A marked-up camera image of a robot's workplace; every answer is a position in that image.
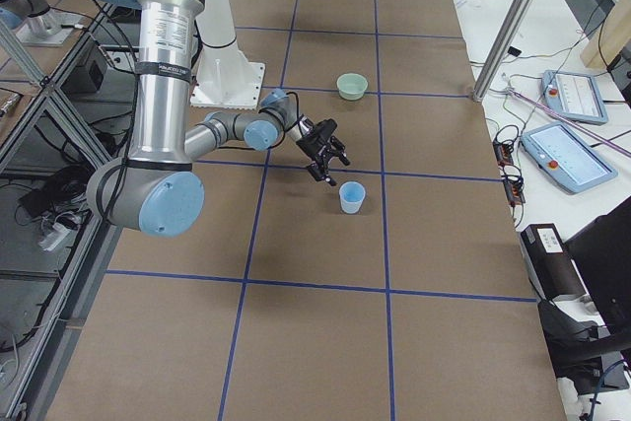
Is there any black box with label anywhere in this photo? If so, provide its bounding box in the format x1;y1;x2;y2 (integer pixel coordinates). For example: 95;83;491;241
520;223;587;302

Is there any teach pendant tablet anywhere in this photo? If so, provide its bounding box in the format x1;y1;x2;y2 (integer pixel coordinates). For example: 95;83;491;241
541;70;608;125
521;121;617;194

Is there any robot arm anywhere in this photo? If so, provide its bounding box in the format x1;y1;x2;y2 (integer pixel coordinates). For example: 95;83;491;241
87;0;346;237

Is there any near teach pendant tablet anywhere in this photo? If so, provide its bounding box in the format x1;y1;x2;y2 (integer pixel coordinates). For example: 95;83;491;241
521;121;617;194

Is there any white pedestal column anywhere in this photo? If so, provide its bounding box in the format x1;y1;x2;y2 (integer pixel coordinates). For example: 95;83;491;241
191;0;265;109

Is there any blue plastic cup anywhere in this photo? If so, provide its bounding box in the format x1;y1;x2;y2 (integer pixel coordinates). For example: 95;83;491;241
338;181;366;214

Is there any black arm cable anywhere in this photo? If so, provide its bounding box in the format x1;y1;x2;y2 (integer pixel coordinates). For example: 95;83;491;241
275;90;316;146

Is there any green ceramic bowl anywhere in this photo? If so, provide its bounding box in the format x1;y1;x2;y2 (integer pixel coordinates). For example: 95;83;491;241
336;72;369;101

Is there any aluminium frame post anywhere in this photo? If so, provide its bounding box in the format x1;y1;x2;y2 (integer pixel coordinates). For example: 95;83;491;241
467;0;564;103

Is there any far teach pendant tablet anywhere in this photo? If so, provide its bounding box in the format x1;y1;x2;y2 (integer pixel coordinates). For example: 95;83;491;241
541;70;608;125

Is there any black monitor stand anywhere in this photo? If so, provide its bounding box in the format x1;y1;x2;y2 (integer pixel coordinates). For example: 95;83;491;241
538;200;630;394

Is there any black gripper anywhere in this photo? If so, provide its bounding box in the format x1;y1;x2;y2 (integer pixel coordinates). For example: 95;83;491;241
297;118;350;185

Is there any small black square sensor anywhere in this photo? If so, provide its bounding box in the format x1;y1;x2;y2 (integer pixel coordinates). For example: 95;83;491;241
508;46;522;57

